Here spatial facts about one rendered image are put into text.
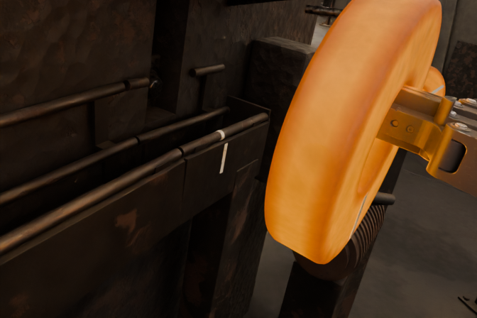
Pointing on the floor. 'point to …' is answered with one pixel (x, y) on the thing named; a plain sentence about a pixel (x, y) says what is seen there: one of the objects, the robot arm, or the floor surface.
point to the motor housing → (329, 274)
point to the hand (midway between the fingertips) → (371, 103)
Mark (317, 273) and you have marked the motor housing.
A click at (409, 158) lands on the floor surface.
